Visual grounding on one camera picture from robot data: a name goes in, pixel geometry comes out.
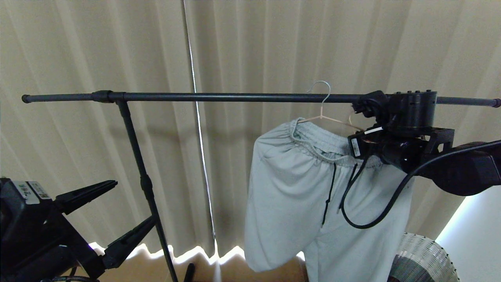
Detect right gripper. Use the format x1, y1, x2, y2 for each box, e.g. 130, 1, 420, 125
348, 131, 430, 174

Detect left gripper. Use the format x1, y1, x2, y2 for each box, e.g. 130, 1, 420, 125
0, 180, 157, 282

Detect pink clothes hanger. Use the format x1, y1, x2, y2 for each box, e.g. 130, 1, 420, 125
296, 81, 366, 132

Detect pale grey shorts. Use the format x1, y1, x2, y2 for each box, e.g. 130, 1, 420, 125
245, 117, 415, 282

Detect white laundry basket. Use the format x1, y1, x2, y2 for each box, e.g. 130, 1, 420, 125
387, 232, 460, 282

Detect black clothes rack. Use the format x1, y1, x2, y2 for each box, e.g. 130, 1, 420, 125
22, 90, 501, 282

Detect beige curtain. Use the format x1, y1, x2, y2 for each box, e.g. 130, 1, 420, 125
0, 0, 501, 271

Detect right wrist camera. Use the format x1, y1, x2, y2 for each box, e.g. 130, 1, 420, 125
351, 91, 390, 119

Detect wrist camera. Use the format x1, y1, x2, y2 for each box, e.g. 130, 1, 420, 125
0, 178, 59, 243
351, 91, 390, 119

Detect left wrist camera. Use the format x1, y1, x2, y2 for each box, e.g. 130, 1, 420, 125
0, 178, 59, 243

